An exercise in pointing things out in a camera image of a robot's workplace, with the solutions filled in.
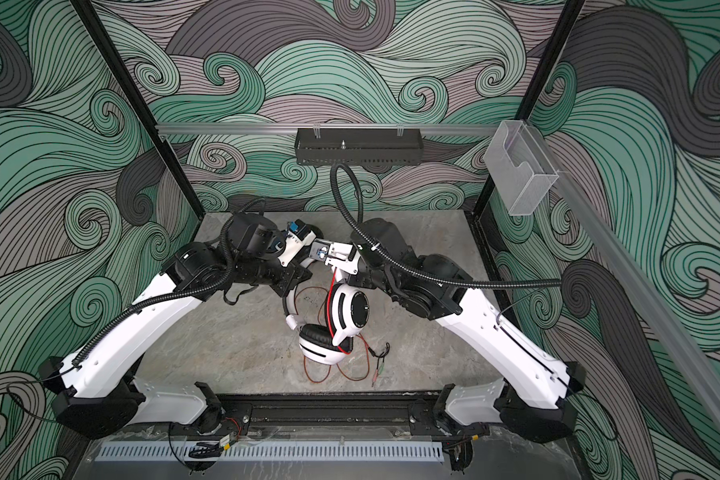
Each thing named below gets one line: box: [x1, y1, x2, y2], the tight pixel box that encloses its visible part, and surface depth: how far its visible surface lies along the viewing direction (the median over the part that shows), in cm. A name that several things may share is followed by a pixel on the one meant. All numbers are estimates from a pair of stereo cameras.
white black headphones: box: [283, 266, 370, 365], surface depth 52 cm
